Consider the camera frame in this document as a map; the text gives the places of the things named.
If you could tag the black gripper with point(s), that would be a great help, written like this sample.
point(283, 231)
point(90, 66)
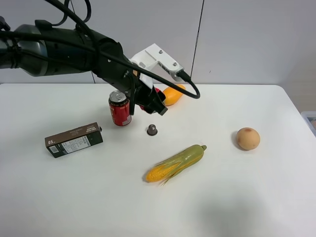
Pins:
point(122, 77)

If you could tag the rainbow spiky ball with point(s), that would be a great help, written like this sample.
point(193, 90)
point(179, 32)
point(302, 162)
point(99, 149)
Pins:
point(146, 108)

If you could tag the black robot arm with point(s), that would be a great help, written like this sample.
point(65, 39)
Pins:
point(41, 58)

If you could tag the orange yellow mango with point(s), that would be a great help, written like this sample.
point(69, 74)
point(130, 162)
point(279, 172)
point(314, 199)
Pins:
point(171, 96)

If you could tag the red soda can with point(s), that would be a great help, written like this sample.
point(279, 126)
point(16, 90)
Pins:
point(119, 107)

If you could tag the brown coffee capsule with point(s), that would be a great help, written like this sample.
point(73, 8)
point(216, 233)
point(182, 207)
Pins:
point(152, 130)

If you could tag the plastic corn cob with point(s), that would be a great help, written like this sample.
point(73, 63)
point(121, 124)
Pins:
point(174, 165)

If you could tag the dark brown carton box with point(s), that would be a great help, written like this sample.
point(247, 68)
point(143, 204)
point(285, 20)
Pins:
point(74, 140)

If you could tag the brown potato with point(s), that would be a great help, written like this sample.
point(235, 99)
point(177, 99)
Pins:
point(248, 138)

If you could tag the clear plastic bin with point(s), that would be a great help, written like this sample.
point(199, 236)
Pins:
point(310, 119)

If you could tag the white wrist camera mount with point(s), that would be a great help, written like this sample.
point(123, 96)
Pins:
point(153, 55)

